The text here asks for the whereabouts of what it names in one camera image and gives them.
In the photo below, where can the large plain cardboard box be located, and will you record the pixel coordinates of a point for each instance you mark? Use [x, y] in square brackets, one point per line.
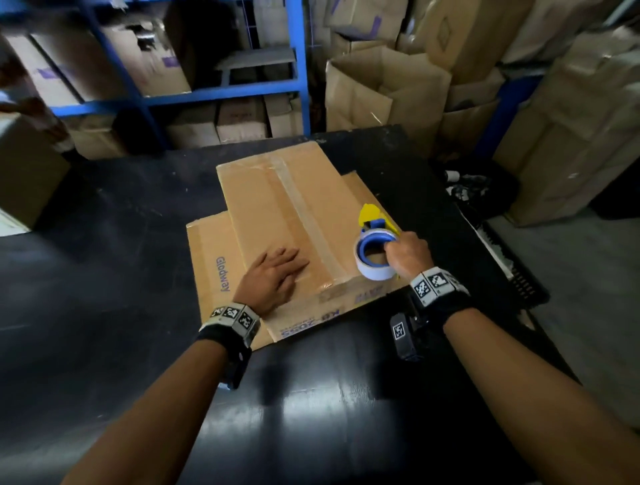
[27, 170]

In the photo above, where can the person's left middle finger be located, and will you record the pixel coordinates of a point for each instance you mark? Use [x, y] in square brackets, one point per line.
[290, 257]

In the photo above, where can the person's right forearm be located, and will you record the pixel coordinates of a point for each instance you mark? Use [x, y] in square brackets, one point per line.
[540, 399]

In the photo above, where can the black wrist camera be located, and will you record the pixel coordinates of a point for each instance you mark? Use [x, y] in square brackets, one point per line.
[235, 367]
[406, 335]

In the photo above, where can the yellow blue tape dispenser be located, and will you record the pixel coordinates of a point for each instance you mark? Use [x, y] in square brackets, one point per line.
[372, 220]

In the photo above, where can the group of shelved cardboard boxes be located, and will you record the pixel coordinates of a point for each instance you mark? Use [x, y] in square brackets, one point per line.
[150, 55]

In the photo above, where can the person's left thumb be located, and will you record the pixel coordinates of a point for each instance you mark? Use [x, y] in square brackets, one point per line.
[288, 286]

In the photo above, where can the blue metal shelf rack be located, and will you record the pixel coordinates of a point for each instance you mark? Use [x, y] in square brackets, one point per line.
[220, 92]

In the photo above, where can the taped brown cardboard box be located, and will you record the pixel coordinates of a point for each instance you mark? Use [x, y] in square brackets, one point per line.
[300, 210]

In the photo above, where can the pile of stacked brown cartons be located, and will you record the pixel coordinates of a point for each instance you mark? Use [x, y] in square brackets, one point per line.
[565, 110]

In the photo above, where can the left wristband with marker tags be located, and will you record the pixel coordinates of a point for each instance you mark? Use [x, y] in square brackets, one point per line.
[232, 320]

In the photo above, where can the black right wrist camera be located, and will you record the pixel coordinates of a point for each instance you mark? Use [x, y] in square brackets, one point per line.
[406, 335]

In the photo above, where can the person's left forearm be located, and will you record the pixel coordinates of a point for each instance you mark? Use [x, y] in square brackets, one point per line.
[160, 419]

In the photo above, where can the person's right fingers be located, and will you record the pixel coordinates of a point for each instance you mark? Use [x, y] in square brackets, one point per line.
[392, 252]

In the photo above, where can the black plastic crate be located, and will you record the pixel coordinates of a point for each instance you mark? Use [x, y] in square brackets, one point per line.
[517, 267]

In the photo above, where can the person's left little finger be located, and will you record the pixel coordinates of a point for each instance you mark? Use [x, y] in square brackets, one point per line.
[262, 261]

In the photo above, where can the person's right hand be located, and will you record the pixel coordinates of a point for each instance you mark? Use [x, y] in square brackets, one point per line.
[411, 255]

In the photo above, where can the right wristband with marker tags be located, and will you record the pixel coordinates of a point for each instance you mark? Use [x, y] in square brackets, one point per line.
[437, 290]

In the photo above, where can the person's left hand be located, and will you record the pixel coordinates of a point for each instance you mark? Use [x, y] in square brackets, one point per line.
[265, 285]

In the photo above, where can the wristband with marker tags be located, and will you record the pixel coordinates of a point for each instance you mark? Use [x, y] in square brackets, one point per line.
[232, 320]
[437, 290]

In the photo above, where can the open empty cardboard carton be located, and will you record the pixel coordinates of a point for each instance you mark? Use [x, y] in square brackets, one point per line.
[385, 95]

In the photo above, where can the flat brown cardboard sheet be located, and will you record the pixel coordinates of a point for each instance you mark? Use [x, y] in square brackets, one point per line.
[215, 270]

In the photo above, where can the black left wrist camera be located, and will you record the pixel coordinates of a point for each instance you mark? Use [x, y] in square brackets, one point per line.
[235, 367]

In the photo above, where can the clear packing tape roll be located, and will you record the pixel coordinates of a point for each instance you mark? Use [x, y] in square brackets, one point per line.
[367, 262]

